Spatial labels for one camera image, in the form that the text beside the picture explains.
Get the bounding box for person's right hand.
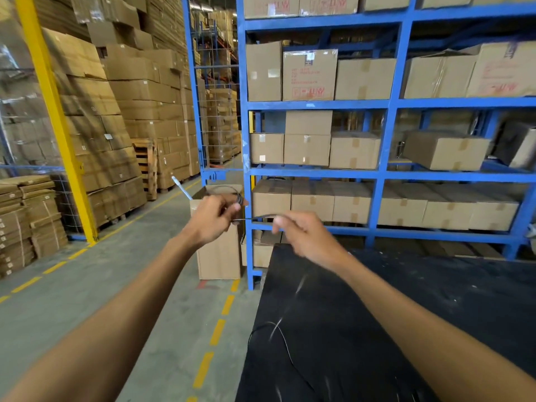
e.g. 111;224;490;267
272;211;351;274

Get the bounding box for person's left hand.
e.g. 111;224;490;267
184;194;248;249

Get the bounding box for black cable with white plug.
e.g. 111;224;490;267
172;176;320;402

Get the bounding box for person's left forearm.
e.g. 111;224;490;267
0;231;202;402

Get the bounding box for person's right forearm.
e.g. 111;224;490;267
331;253;536;402

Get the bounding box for small cardboard box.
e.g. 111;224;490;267
241;230;286;269

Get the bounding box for tall open cardboard box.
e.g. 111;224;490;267
190;184;246;281

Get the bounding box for upright wooden pallets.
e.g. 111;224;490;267
131;138;158;201

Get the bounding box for tall pile of palletised cartons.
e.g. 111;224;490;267
31;0;202;231

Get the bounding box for group of brown cardboard boxes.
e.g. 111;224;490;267
243;0;536;231

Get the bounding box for blue metal shelving rack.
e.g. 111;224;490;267
236;0;536;291

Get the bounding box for stack of flat cardboard bundles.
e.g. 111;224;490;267
0;175;69;279

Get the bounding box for plastic wrapped pallet load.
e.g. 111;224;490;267
0;4;65;168

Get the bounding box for blue wire mesh cage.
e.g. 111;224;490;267
183;0;245;186

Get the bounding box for yellow steel post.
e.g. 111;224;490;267
14;0;99;244

